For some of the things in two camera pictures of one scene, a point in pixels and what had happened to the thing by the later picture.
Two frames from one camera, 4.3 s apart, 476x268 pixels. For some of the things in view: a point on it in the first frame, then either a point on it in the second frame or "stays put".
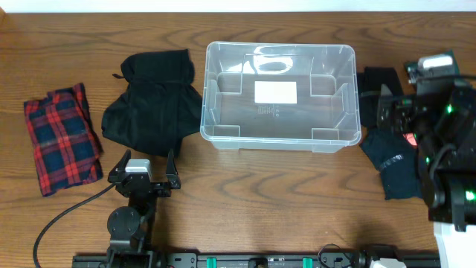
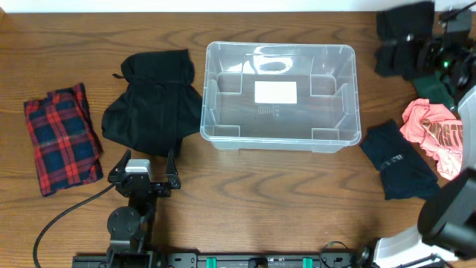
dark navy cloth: (396, 159) stays put
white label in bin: (277, 92) stays put
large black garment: (158, 104) stays put
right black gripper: (409, 111) to (429, 50)
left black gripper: (172, 184) stays put
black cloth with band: (370, 83) to (404, 36)
